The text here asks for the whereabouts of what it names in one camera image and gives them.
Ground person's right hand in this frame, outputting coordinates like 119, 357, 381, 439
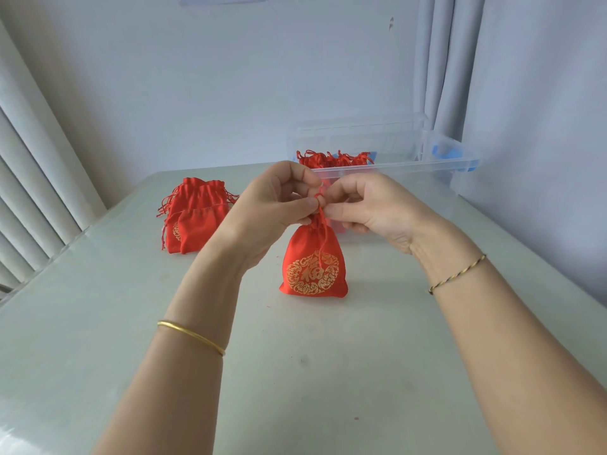
321, 173, 451, 255

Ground clear plastic storage box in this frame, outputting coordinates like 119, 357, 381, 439
286, 132, 482, 247

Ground person's left hand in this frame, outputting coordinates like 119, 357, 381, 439
208, 161, 323, 276

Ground white vertical blinds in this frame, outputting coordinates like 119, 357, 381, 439
0, 18, 107, 299

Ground grey curtain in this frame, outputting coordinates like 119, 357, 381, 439
412, 0, 607, 308

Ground gold bangle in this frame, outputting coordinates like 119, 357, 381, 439
157, 320, 226, 358

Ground person's right forearm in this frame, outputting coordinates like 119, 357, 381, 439
410, 222, 607, 455

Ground thin braided bracelet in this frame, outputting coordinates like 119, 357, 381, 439
428, 253, 488, 296

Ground red pouches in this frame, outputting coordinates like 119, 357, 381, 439
296, 149, 376, 233

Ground person's left forearm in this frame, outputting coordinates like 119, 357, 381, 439
94, 243, 247, 455

